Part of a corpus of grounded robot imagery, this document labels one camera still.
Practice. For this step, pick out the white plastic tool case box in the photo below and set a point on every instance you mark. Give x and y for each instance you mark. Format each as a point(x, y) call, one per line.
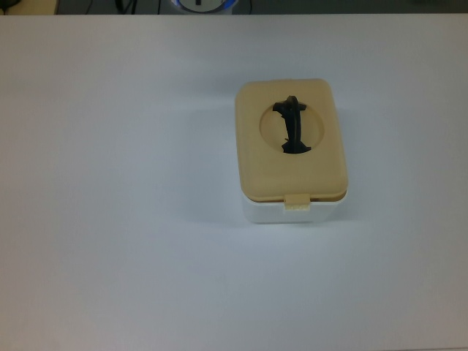
point(263, 214)

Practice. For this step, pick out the round white robot base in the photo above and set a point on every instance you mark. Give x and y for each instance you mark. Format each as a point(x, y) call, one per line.
point(204, 4)

